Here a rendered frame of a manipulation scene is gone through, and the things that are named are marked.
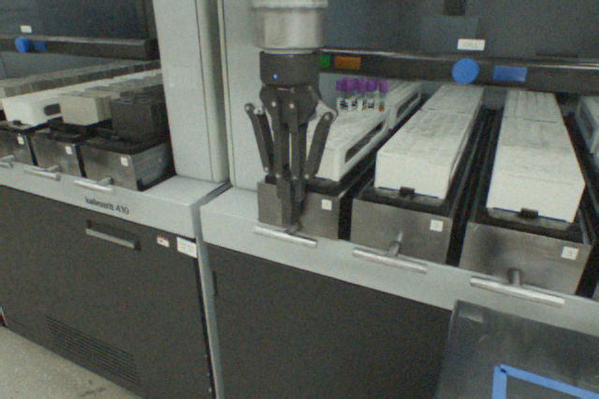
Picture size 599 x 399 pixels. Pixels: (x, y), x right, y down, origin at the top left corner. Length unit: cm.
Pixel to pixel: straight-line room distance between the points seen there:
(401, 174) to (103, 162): 56
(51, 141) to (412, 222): 72
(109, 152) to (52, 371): 94
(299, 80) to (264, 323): 46
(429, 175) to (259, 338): 45
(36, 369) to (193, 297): 87
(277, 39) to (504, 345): 38
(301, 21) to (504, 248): 36
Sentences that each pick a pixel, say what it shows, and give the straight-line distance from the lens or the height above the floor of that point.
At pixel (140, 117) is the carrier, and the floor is 86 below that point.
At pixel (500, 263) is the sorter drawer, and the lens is 59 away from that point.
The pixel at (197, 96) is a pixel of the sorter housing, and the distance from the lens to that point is 79.
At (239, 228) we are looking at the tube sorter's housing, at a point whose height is 71.
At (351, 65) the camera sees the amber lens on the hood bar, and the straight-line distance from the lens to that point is 61.
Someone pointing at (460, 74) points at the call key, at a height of 98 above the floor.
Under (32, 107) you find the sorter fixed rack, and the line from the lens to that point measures 108.
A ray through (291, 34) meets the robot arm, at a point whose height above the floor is 102.
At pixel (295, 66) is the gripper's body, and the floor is 99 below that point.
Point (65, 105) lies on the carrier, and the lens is 104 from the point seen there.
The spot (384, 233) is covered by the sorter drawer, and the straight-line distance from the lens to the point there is 60.
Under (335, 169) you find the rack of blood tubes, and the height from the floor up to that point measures 83.
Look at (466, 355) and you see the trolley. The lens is 35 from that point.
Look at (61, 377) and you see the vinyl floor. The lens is 159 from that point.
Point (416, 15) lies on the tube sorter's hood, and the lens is 60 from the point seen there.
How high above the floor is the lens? 106
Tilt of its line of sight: 26 degrees down
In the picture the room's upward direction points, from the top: straight up
